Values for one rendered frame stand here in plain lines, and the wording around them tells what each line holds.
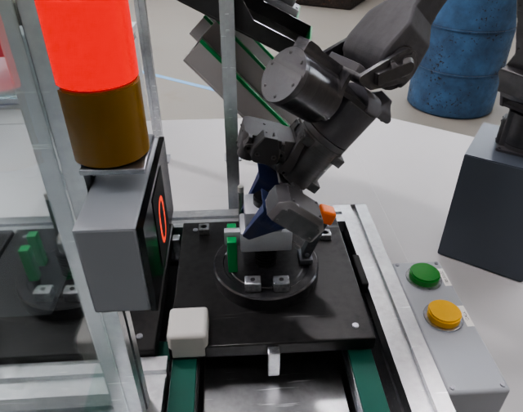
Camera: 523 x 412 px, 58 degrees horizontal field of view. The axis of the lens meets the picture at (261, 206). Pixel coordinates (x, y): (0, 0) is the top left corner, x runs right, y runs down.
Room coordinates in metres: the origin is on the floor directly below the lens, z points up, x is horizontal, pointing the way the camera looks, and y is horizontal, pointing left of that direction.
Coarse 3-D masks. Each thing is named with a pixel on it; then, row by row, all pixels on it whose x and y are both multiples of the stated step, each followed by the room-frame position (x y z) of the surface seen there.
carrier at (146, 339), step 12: (168, 240) 0.54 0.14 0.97; (168, 252) 0.52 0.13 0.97; (168, 264) 0.50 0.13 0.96; (132, 312) 0.40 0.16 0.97; (144, 312) 0.40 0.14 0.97; (156, 312) 0.40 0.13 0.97; (132, 324) 0.39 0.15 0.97; (144, 324) 0.39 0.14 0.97; (156, 324) 0.39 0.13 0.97; (144, 336) 0.37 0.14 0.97; (156, 336) 0.37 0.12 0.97; (144, 348) 0.35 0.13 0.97; (156, 348) 0.36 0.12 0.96
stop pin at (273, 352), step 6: (270, 348) 0.35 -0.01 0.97; (276, 348) 0.35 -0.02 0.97; (270, 354) 0.35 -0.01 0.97; (276, 354) 0.35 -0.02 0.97; (270, 360) 0.35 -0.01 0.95; (276, 360) 0.35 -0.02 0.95; (270, 366) 0.35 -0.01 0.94; (276, 366) 0.35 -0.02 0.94; (270, 372) 0.35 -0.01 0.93; (276, 372) 0.35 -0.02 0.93
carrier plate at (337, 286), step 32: (192, 224) 0.59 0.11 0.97; (224, 224) 0.59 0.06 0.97; (192, 256) 0.51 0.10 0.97; (320, 256) 0.51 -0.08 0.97; (192, 288) 0.45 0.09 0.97; (320, 288) 0.45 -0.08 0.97; (352, 288) 0.45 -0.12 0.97; (224, 320) 0.39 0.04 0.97; (256, 320) 0.39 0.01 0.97; (288, 320) 0.39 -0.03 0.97; (320, 320) 0.39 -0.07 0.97; (352, 320) 0.39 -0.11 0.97; (224, 352) 0.35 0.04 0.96; (256, 352) 0.36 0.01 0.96; (288, 352) 0.36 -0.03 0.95
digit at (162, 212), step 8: (160, 168) 0.30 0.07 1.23; (160, 176) 0.30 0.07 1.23; (160, 184) 0.29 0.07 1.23; (160, 192) 0.29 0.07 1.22; (160, 200) 0.29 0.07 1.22; (160, 208) 0.28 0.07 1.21; (160, 216) 0.28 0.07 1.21; (160, 224) 0.27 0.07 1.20; (168, 224) 0.30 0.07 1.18; (160, 232) 0.27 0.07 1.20; (168, 232) 0.30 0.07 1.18; (160, 240) 0.26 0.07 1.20; (160, 248) 0.26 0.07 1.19
